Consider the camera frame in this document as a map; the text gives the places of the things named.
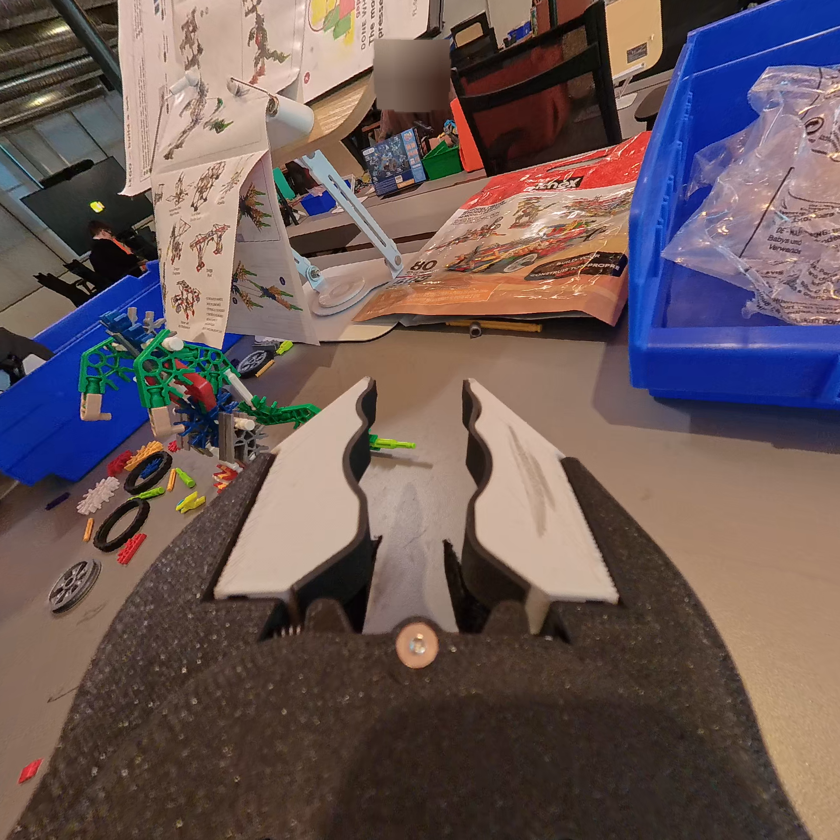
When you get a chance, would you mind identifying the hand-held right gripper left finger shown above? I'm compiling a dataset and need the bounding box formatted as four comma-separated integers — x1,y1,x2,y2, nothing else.
214,378,379,618

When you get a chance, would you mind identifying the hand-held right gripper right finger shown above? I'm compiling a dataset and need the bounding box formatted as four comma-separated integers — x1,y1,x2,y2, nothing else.
460,378,619,618

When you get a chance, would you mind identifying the colourful toy construction model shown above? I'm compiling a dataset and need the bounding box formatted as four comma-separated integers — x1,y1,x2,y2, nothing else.
77,309,418,466

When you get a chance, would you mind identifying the blue plastic bin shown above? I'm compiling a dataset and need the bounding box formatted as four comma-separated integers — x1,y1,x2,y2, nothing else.
0,260,165,487
628,0,840,409

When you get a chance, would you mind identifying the green and lime connector cluster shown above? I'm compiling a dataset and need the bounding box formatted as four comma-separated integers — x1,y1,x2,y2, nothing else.
247,394,418,454

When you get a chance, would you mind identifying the white snowflake connector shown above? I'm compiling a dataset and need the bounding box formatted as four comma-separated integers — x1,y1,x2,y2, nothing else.
75,477,122,517

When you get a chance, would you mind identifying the yellow rod with grey connector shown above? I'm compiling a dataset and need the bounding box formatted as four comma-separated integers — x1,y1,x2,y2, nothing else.
447,318,542,336

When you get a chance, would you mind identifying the grey toy wheel hub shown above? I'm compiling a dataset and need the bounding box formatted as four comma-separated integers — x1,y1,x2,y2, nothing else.
46,558,103,616

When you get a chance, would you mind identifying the pale metal stand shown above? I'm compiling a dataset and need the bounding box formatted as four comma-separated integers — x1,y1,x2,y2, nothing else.
297,151,405,316

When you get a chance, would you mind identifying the small green box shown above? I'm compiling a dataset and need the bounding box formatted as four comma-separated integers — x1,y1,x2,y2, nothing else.
423,142,464,182

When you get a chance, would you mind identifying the blue printed box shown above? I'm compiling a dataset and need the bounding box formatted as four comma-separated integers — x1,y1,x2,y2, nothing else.
361,128,429,199

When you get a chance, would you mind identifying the large model picture poster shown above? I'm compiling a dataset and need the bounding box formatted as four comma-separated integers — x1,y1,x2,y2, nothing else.
119,0,320,346

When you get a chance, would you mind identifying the clear plastic parts bag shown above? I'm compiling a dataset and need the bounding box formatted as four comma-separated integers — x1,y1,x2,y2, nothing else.
663,66,840,328

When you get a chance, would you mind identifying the black mesh chair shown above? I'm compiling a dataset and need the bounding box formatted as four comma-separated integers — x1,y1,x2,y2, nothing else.
451,0,623,177

